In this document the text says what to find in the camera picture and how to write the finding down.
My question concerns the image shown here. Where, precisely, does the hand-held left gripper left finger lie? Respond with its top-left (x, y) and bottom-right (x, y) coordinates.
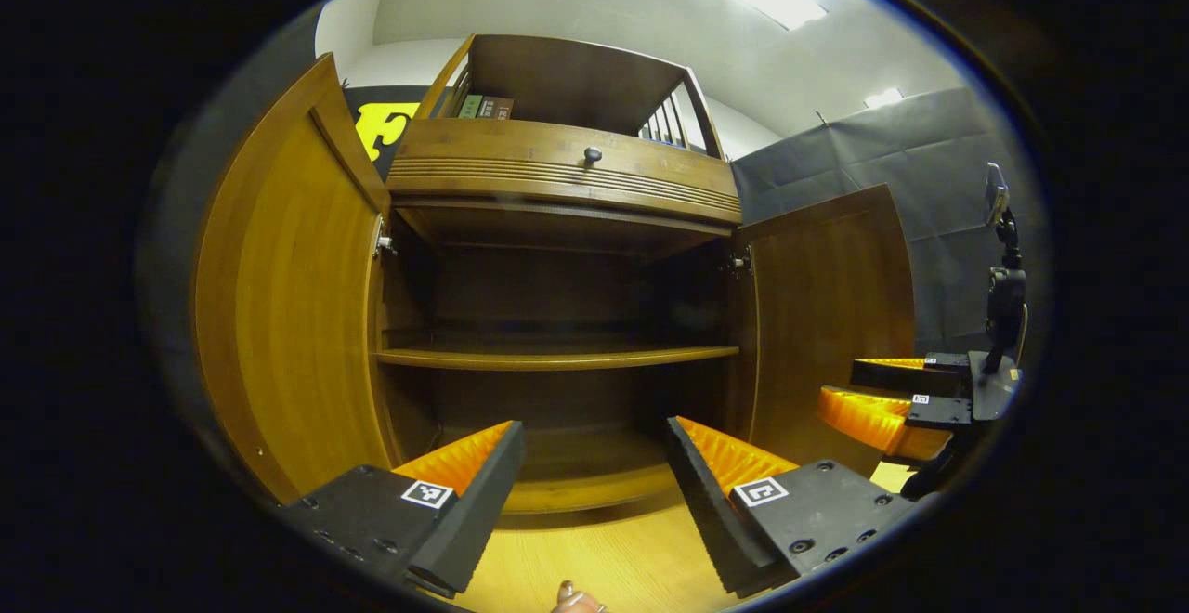
top-left (279, 420), bottom-right (527, 600)

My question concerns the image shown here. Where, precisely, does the wooden cabinet drawer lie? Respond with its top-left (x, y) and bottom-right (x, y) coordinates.
top-left (385, 118), bottom-right (744, 227)

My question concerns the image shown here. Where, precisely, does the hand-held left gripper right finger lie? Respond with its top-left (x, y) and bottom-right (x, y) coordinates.
top-left (664, 415), bottom-right (916, 600)

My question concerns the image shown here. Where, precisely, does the wooden inner cabinet shelf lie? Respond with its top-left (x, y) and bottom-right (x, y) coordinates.
top-left (374, 346), bottom-right (741, 371)

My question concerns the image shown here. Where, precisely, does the wooden shoe cabinet door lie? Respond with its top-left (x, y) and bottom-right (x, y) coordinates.
top-left (734, 184), bottom-right (916, 479)
top-left (192, 53), bottom-right (396, 505)

